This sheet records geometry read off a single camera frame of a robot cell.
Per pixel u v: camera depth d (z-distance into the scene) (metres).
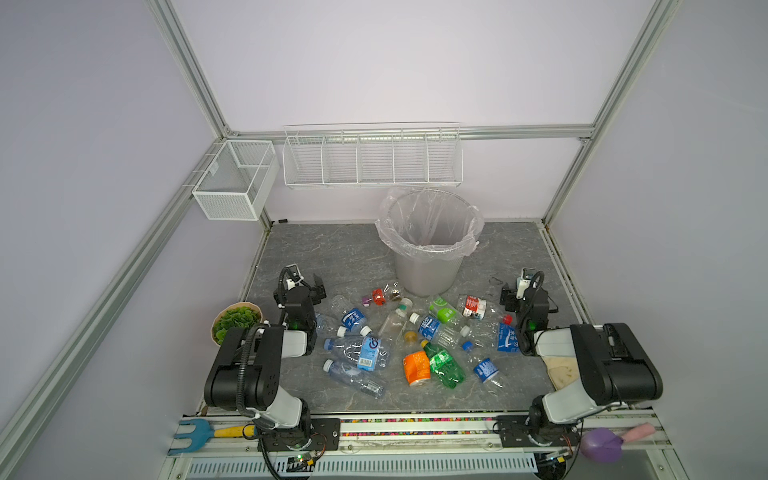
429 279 0.93
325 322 0.88
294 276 0.78
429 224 1.02
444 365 0.82
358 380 0.79
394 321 0.93
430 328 0.86
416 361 0.81
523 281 0.83
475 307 0.91
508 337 0.85
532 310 0.72
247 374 0.42
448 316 0.89
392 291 0.94
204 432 0.74
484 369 0.79
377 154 0.98
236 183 1.00
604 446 0.71
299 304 0.70
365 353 0.83
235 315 0.83
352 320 0.88
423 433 0.75
